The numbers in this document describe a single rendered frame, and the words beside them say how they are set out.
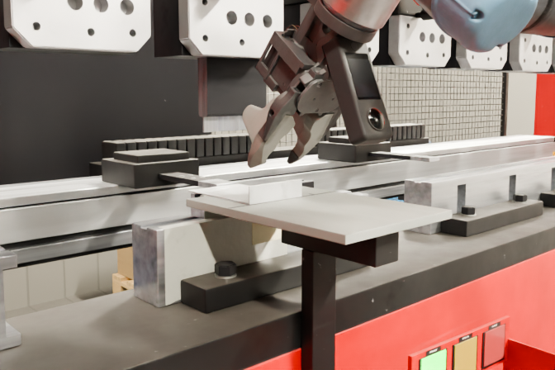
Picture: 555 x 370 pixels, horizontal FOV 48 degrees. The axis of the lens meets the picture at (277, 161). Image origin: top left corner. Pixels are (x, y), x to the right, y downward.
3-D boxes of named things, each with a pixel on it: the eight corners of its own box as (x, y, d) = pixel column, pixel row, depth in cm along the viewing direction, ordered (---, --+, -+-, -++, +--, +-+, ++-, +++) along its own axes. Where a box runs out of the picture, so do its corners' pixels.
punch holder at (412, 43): (398, 64, 99) (400, -42, 97) (358, 66, 105) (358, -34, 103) (450, 67, 109) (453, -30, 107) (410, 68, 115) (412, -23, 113)
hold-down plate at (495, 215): (467, 237, 109) (467, 220, 109) (440, 232, 113) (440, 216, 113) (543, 215, 129) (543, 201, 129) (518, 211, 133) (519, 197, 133)
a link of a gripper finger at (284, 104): (273, 135, 72) (320, 78, 69) (282, 145, 72) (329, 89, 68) (248, 129, 69) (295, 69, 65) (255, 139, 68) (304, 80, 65)
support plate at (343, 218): (345, 245, 57) (345, 234, 57) (185, 206, 77) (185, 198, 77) (452, 218, 69) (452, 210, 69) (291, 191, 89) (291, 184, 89)
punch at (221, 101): (207, 132, 79) (206, 57, 78) (198, 131, 80) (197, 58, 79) (266, 129, 86) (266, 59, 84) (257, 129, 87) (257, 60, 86)
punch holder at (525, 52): (518, 70, 125) (522, -13, 123) (480, 71, 132) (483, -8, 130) (551, 72, 135) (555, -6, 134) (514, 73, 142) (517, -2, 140)
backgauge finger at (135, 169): (191, 202, 83) (190, 165, 82) (101, 181, 102) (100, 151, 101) (259, 192, 91) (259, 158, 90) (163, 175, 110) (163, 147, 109)
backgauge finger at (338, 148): (416, 170, 117) (416, 144, 116) (317, 158, 136) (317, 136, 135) (451, 164, 125) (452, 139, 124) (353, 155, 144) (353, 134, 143)
